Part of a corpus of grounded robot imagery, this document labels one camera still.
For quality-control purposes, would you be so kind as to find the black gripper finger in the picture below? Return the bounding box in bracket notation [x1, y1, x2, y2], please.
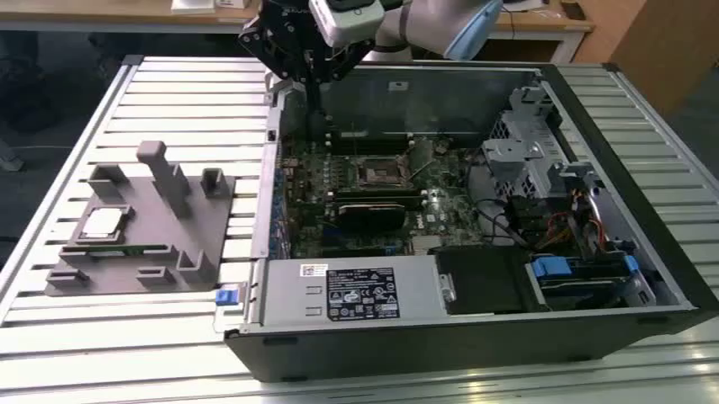
[314, 40, 375, 114]
[237, 16, 317, 114]

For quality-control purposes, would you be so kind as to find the silver CPU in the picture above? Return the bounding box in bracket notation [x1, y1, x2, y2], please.
[81, 207, 130, 237]

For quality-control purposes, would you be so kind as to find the CPU socket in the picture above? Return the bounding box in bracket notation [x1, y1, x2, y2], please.
[349, 154, 417, 189]

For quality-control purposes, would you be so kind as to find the silver drive cage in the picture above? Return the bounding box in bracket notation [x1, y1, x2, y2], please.
[481, 86, 569, 199]

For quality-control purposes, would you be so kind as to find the black graphics card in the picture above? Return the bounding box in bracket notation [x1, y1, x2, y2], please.
[334, 201, 408, 232]

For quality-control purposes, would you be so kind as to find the green motherboard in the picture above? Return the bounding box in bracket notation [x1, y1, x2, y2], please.
[274, 133, 492, 260]

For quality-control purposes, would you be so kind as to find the grey parts rack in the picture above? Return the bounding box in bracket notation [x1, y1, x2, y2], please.
[43, 141, 238, 298]

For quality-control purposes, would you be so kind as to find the green RAM stick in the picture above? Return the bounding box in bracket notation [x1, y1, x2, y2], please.
[61, 245, 170, 258]

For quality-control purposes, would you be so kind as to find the grey furniture foot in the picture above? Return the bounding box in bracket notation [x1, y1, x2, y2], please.
[0, 138, 26, 173]

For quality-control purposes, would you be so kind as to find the wooden cabinet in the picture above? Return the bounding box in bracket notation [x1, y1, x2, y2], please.
[573, 0, 719, 117]

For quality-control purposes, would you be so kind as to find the silver power supply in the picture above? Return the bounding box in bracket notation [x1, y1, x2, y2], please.
[259, 254, 453, 328]

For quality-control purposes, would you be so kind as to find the black plastic shroud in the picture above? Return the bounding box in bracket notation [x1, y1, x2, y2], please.
[436, 246, 536, 316]

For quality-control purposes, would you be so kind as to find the blue disk carrier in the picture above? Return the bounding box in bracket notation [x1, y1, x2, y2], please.
[528, 255, 634, 295]

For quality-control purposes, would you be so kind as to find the black PC case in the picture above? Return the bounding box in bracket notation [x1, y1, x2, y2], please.
[223, 58, 719, 384]

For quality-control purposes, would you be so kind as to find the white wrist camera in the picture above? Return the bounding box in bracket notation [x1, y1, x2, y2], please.
[309, 0, 389, 47]

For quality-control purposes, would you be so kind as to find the wooden desk white frame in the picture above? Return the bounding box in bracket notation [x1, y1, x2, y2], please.
[0, 0, 258, 35]
[253, 0, 597, 64]

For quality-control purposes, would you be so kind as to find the yellow wire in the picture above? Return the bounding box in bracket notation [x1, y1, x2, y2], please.
[537, 226, 573, 252]

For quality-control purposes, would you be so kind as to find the orange wire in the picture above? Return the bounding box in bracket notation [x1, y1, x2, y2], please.
[581, 216, 613, 253]

